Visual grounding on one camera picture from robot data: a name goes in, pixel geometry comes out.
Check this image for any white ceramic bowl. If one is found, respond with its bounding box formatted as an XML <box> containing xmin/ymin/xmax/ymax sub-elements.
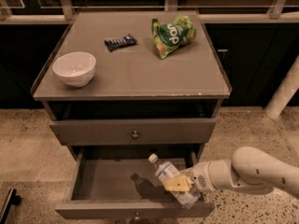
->
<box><xmin>52</xmin><ymin>51</ymin><xmax>96</xmax><ymax>87</ymax></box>

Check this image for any open grey middle drawer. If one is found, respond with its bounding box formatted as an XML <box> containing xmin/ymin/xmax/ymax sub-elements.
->
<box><xmin>55</xmin><ymin>148</ymin><xmax>214</xmax><ymax>219</ymax></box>

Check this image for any green chip bag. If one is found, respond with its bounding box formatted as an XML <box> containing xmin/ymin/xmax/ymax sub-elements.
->
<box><xmin>151</xmin><ymin>15</ymin><xmax>196</xmax><ymax>59</ymax></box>

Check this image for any dark blue snack bar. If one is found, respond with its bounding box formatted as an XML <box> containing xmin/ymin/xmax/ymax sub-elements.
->
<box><xmin>105</xmin><ymin>35</ymin><xmax>137</xmax><ymax>52</ymax></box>

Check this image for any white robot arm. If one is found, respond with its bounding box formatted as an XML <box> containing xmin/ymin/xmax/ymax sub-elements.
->
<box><xmin>164</xmin><ymin>147</ymin><xmax>299</xmax><ymax>198</ymax></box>

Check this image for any clear blue-label plastic bottle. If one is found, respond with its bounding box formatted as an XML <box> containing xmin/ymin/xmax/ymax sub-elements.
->
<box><xmin>149</xmin><ymin>154</ymin><xmax>200</xmax><ymax>209</ymax></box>

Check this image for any closed grey top drawer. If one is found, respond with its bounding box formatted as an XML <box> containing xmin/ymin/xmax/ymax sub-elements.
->
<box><xmin>50</xmin><ymin>119</ymin><xmax>216</xmax><ymax>146</ymax></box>

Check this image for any dark cabinet wall with rail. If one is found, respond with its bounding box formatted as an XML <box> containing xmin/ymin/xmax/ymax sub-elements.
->
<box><xmin>0</xmin><ymin>0</ymin><xmax>299</xmax><ymax>108</ymax></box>

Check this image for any black object at floor edge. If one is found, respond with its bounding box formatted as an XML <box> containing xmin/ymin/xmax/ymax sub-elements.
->
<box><xmin>0</xmin><ymin>189</ymin><xmax>21</xmax><ymax>224</ymax></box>

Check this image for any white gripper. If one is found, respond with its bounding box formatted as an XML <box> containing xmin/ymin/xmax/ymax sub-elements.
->
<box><xmin>164</xmin><ymin>161</ymin><xmax>216</xmax><ymax>193</ymax></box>

